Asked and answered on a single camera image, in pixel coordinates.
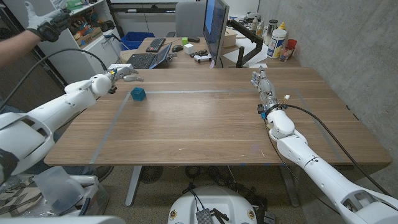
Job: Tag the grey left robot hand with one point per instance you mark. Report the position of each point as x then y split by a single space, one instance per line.
124 74

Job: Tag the person's gloved hand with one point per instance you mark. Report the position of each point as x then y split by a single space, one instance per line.
46 25

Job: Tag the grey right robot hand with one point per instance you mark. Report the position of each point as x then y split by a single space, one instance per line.
266 88

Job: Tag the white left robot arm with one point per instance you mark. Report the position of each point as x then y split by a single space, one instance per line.
46 115

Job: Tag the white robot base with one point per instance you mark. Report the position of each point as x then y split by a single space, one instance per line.
214 202

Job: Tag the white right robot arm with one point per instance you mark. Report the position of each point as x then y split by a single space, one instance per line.
317 165

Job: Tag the person's bare forearm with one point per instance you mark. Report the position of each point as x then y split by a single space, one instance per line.
15 48

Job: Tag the black laptop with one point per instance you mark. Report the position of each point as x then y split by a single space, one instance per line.
143 60

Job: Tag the blue cube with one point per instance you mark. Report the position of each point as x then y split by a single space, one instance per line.
138 94

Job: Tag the blue plastic bin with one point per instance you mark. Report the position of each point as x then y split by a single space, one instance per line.
136 39

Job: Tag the clear drinking glass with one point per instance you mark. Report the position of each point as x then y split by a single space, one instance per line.
284 53

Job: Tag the black keyboard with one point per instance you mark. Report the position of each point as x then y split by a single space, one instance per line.
155 45

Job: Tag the white shelf cabinet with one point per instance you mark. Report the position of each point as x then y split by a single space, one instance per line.
71 62

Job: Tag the cardboard box on shelf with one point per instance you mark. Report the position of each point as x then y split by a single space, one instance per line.
90 36

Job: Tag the white paper sheets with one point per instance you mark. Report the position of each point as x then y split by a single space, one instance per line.
233 56

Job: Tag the red cup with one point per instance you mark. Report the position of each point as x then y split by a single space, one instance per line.
292 45

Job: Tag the black computer mouse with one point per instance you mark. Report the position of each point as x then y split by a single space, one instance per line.
177 48

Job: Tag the dark lidded jar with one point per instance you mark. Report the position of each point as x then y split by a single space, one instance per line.
270 29

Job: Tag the pale wooden box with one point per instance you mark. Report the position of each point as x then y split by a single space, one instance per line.
230 38

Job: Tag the white cube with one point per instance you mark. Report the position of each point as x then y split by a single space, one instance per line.
188 49

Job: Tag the green cube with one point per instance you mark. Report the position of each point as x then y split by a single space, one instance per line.
185 41

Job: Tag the white game controller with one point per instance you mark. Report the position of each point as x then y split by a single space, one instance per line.
202 58

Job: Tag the black remote control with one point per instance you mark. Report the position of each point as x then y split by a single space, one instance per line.
198 53

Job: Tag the black computer monitor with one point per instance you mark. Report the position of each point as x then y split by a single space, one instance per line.
214 28

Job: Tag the dark shoe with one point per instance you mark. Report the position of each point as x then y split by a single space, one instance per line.
104 172

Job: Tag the grey metal table leg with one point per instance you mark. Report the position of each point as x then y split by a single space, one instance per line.
133 186
289 186

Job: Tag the black round floor fan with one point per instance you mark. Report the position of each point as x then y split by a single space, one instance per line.
151 174

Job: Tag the clear plastic container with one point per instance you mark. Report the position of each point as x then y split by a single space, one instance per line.
62 193

